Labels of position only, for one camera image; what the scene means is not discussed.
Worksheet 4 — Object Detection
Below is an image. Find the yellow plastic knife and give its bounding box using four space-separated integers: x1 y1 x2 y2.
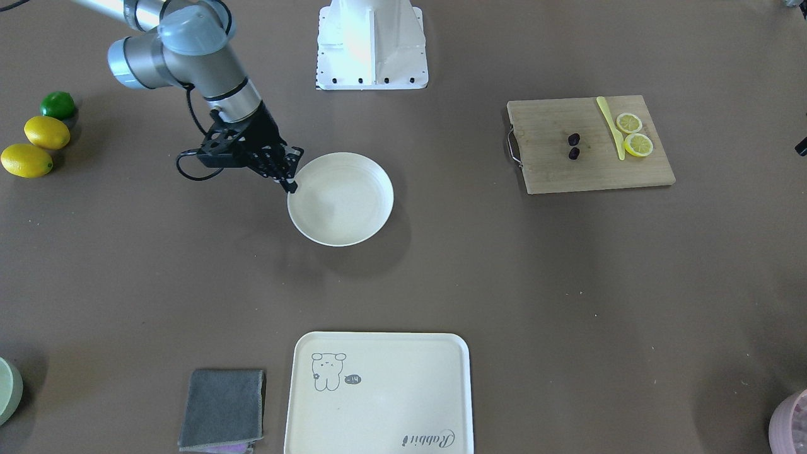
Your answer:
595 96 625 161

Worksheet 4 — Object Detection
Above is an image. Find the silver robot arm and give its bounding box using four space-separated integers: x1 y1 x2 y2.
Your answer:
81 1 303 194

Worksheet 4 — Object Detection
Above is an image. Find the lemon slice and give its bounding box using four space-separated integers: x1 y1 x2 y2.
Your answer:
615 112 644 135
623 133 654 158

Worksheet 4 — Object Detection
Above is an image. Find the green lime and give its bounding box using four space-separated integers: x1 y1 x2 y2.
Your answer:
38 90 77 120

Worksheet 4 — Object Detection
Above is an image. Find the yellow lemon middle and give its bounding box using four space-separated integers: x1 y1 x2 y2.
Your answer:
23 115 71 150

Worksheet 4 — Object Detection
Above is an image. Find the pink bowl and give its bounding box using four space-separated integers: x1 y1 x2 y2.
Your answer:
769 390 806 453

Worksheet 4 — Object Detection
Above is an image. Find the lower lemon slice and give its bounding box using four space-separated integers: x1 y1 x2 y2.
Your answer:
623 133 654 158

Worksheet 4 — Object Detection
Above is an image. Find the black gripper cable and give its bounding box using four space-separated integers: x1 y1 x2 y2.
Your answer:
176 82 224 182

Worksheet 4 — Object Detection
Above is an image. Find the cream rabbit tray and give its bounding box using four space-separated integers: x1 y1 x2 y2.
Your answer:
284 332 475 453

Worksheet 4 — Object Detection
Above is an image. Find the cream round plate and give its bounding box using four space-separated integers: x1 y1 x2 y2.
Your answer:
286 152 394 247

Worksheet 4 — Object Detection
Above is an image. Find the yellow lemon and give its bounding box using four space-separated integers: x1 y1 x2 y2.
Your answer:
23 115 71 150
2 143 53 178

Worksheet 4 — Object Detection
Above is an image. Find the grey folded cloth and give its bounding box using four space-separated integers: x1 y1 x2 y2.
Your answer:
178 369 265 453

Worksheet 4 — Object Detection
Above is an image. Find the wooden cutting board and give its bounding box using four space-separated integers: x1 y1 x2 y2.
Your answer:
506 95 676 194

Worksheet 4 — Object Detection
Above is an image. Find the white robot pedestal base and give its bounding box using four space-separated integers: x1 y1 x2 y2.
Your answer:
315 1 429 90

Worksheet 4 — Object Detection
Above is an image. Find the mint green bowl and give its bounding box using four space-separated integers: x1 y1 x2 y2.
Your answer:
1 358 24 425

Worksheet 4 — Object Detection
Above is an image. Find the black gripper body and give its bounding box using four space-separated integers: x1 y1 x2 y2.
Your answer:
197 102 305 180

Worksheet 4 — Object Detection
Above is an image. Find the upper lemon slice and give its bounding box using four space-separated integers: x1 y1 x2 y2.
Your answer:
615 112 644 135

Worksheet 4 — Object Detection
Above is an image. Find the yellow lemon outer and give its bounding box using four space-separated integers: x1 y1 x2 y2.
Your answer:
2 143 53 178

